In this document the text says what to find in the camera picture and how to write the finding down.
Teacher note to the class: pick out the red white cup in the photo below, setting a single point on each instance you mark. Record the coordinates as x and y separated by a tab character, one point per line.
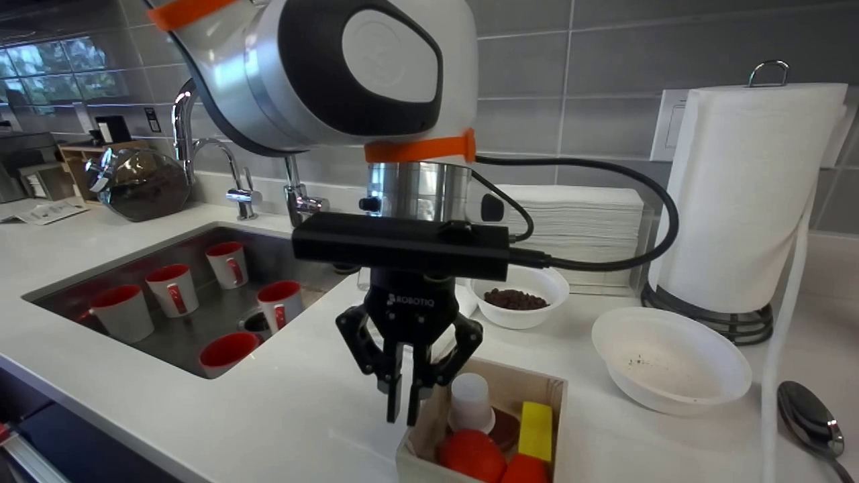
124	311
171	287
226	349
279	300
228	263

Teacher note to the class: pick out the small chrome side faucet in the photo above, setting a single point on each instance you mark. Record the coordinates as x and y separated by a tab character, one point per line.
241	192

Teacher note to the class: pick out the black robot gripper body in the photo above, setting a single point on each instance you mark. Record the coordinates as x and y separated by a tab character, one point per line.
408	310

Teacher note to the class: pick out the stack of white napkins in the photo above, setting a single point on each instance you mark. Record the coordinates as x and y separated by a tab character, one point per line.
581	222

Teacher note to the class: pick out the stainless steel sink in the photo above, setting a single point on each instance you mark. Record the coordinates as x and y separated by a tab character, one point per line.
179	338

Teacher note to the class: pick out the white bowl with coffee beans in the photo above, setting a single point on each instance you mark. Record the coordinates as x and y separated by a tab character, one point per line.
524	298

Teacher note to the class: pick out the red white cup far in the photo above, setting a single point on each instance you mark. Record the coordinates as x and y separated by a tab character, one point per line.
228	263

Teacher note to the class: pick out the red white cup front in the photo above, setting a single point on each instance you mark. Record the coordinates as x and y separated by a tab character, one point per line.
226	349

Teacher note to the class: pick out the empty white bowl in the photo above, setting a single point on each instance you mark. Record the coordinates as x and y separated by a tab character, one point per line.
669	362

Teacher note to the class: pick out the yellow block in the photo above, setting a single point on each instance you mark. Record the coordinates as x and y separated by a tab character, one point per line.
538	430

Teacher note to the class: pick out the red white cup middle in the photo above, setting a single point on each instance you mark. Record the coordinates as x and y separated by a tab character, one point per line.
171	287

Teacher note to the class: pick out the large orange ball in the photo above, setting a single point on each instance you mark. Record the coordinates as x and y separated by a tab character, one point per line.
469	451

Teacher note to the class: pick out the small orange ball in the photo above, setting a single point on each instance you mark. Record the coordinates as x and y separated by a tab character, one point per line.
527	469

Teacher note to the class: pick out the red white cup right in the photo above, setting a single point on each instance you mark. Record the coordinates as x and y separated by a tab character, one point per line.
279	300

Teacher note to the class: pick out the white paper towel roll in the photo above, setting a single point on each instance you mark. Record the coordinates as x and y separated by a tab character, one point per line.
744	181

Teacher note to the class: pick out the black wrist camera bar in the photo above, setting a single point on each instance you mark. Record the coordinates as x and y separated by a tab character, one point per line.
402	245

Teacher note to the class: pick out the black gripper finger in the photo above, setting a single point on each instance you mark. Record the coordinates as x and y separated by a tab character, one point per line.
414	392
391	381

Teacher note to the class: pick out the chrome kitchen faucet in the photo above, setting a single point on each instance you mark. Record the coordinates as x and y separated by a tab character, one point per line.
299	202

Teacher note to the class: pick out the small white plastic cup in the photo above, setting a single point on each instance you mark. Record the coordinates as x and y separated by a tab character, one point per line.
469	405

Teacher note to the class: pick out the black metal spoon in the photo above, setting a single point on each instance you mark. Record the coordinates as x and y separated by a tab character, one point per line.
813	424

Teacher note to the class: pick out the red white cup left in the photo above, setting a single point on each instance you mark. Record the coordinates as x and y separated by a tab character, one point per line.
124	311

